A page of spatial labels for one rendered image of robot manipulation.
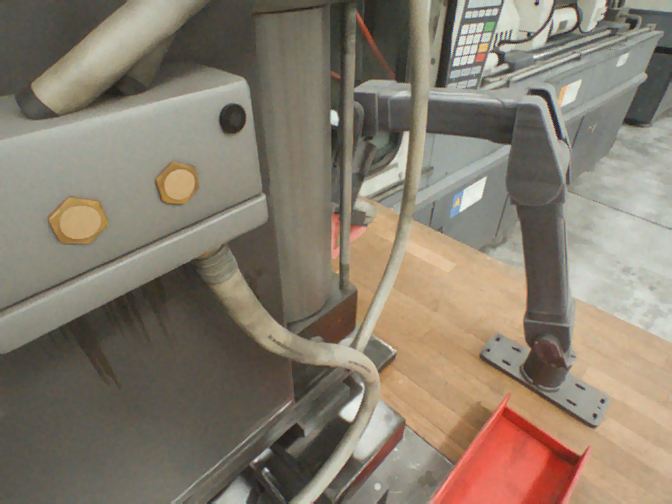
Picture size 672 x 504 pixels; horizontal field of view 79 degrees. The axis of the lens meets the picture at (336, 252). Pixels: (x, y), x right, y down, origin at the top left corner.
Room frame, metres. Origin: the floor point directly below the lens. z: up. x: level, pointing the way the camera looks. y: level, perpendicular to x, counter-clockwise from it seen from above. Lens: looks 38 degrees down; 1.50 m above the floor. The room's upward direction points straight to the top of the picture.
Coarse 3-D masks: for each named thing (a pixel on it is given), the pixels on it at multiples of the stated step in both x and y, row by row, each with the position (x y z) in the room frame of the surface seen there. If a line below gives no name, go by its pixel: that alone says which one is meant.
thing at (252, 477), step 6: (246, 468) 0.25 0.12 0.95; (246, 474) 0.25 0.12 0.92; (252, 474) 0.24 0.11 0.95; (252, 480) 0.24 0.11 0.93; (258, 480) 0.23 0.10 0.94; (258, 486) 0.23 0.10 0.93; (264, 486) 0.22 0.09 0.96; (258, 492) 0.23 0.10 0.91; (270, 492) 0.21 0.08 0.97; (276, 498) 0.20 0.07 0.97; (384, 498) 0.20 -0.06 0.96
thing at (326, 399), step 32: (320, 384) 0.21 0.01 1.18; (352, 384) 0.24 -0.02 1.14; (288, 416) 0.19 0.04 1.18; (320, 416) 0.20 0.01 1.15; (352, 416) 0.21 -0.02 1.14; (384, 416) 0.21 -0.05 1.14; (256, 448) 0.16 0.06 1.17; (288, 448) 0.18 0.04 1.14; (320, 448) 0.18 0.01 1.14; (384, 448) 0.18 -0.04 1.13; (224, 480) 0.14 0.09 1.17; (352, 480) 0.15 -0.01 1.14
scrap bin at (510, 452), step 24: (504, 408) 0.34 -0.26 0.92; (480, 432) 0.29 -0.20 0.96; (504, 432) 0.32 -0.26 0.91; (528, 432) 0.32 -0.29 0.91; (480, 456) 0.28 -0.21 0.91; (504, 456) 0.28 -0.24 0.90; (528, 456) 0.28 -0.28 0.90; (552, 456) 0.28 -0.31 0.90; (576, 456) 0.27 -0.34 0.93; (456, 480) 0.25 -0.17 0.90; (480, 480) 0.25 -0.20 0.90; (504, 480) 0.25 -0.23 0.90; (528, 480) 0.25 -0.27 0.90; (552, 480) 0.25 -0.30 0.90; (576, 480) 0.23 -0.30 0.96
